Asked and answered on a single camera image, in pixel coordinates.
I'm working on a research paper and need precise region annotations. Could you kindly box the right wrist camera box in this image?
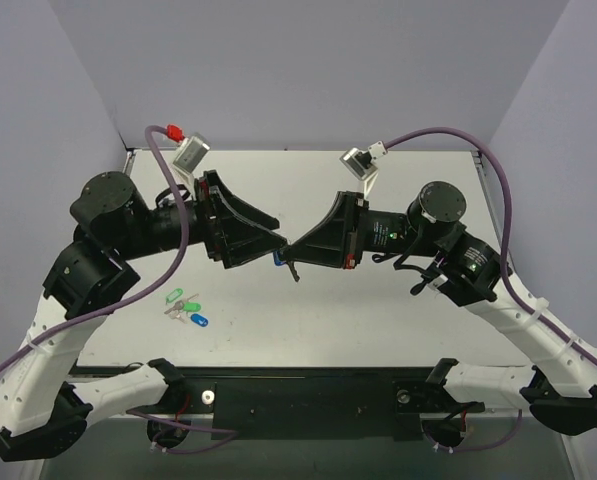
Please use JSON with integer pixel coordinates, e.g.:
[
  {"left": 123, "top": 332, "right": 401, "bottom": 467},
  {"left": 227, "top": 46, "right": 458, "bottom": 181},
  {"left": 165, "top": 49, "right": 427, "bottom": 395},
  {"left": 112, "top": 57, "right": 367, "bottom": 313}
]
[{"left": 340, "top": 147, "right": 378, "bottom": 181}]

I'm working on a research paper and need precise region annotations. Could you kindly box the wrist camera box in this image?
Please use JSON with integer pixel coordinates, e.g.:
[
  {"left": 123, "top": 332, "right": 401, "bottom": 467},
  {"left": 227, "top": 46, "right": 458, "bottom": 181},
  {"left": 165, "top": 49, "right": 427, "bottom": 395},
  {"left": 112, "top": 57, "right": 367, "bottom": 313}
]
[
  {"left": 172, "top": 133, "right": 211, "bottom": 173},
  {"left": 340, "top": 147, "right": 378, "bottom": 181}
]

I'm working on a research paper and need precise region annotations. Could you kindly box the green key tag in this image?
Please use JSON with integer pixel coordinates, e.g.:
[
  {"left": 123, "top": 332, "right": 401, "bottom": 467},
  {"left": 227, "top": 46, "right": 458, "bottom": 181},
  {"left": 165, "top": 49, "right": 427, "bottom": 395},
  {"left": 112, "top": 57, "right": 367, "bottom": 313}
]
[
  {"left": 182, "top": 302, "right": 202, "bottom": 313},
  {"left": 165, "top": 288, "right": 184, "bottom": 305}
]

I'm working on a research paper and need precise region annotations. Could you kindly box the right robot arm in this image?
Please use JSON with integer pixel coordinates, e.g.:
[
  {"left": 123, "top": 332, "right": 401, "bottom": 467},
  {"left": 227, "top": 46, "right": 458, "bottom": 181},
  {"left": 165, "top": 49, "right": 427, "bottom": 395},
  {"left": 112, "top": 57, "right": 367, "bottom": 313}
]
[{"left": 274, "top": 181, "right": 597, "bottom": 436}]

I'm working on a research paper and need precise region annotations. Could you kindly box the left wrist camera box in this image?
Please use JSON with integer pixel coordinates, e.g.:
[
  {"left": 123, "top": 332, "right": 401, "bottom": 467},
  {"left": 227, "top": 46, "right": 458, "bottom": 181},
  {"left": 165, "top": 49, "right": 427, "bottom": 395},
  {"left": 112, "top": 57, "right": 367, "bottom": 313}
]
[{"left": 172, "top": 133, "right": 211, "bottom": 173}]

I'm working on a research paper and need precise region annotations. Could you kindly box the dark blue key tag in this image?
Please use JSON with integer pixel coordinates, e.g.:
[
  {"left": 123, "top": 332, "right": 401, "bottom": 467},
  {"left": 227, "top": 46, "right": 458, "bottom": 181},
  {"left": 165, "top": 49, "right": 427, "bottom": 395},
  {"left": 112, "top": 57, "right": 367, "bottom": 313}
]
[{"left": 190, "top": 313, "right": 209, "bottom": 327}]

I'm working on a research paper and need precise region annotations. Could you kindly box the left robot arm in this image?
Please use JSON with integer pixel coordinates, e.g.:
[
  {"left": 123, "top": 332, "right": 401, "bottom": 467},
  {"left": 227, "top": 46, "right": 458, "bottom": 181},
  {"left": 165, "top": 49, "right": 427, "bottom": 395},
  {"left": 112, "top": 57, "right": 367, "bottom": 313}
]
[{"left": 0, "top": 171, "right": 285, "bottom": 462}]

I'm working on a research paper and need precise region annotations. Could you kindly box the bunch of keys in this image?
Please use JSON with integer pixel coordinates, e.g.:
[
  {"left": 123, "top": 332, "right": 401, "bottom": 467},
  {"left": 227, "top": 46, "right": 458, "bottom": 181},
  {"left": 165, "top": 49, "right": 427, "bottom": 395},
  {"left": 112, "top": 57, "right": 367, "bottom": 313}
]
[{"left": 164, "top": 299, "right": 187, "bottom": 322}]

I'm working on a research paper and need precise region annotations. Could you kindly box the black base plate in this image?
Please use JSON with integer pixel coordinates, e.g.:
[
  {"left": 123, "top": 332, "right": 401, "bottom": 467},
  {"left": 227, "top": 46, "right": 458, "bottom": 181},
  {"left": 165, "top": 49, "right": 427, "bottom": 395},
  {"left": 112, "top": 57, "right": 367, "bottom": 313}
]
[{"left": 72, "top": 367, "right": 534, "bottom": 444}]

